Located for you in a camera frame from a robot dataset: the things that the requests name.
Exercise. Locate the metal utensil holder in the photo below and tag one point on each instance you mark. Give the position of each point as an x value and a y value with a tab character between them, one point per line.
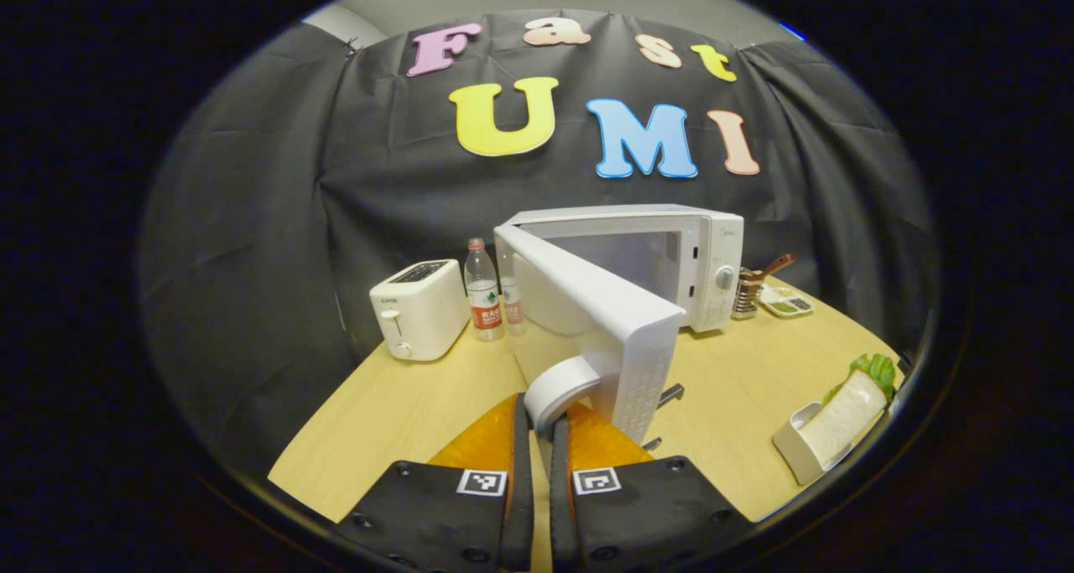
745	298

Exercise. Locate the white microwave oven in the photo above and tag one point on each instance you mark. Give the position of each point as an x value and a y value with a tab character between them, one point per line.
713	254

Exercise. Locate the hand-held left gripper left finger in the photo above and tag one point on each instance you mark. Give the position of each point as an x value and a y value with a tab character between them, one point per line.
522	506

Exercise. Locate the white rectangular tray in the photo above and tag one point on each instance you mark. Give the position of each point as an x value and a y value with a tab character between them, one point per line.
793	460

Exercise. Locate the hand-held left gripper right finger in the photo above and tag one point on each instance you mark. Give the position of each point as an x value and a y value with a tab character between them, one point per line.
560	514

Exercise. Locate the white divided dish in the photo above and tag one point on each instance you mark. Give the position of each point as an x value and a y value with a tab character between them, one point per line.
787	303

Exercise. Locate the black backdrop cloth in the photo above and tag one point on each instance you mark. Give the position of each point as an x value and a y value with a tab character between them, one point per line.
252	221

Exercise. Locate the lettuce sandwich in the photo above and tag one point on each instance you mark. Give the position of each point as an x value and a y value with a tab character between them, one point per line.
852	414

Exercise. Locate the white toaster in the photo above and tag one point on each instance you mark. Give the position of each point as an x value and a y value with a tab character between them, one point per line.
419	313

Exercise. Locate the clear water bottle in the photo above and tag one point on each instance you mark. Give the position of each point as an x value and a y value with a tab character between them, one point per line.
484	304
513	309

